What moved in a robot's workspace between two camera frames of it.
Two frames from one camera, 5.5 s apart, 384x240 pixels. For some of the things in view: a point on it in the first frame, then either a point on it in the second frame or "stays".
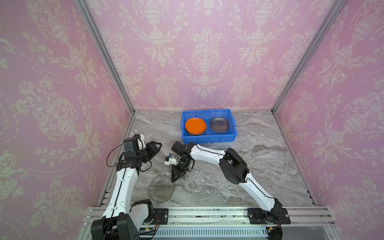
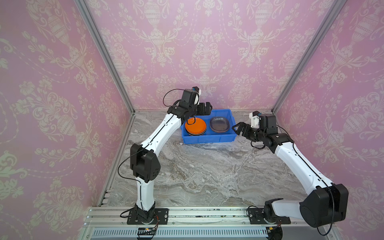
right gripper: (181, 165) -> (249, 129)
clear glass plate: (219, 124) stays
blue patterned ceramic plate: (194, 134) stays
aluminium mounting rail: (230, 223) stays
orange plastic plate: (195, 125) stays
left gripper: (152, 149) -> (207, 109)
